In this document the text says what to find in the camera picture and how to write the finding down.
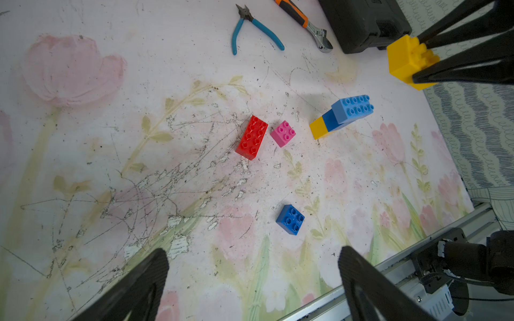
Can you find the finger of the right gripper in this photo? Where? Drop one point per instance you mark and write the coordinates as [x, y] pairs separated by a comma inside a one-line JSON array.
[[490, 62], [497, 20]]

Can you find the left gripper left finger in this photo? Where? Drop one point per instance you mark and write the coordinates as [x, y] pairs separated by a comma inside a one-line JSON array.
[[137, 296]]

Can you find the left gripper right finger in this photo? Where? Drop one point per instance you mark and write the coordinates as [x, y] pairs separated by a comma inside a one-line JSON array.
[[370, 295]]

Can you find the yellow long lego brick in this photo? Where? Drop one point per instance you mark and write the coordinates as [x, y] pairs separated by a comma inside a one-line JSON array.
[[408, 56]]

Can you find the light blue lego brick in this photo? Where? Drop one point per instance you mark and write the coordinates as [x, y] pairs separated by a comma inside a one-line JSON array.
[[348, 110]]

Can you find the dark blue small lego brick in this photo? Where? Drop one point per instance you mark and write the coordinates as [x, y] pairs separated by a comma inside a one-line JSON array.
[[330, 121]]

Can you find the yellow small lego brick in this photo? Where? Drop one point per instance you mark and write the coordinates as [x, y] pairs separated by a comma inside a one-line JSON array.
[[319, 128]]

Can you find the pink lego brick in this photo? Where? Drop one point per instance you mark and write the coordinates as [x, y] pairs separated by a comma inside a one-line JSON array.
[[283, 134]]

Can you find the red lego brick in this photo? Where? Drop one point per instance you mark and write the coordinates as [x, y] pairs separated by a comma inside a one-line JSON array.
[[252, 138]]

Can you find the black plastic tool case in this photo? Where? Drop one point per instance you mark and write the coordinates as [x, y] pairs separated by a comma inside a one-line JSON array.
[[362, 24]]

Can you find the floral pink table mat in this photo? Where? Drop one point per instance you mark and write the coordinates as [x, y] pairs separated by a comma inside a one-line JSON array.
[[119, 127]]

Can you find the aluminium rail frame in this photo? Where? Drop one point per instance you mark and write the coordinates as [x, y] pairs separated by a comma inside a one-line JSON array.
[[399, 269]]

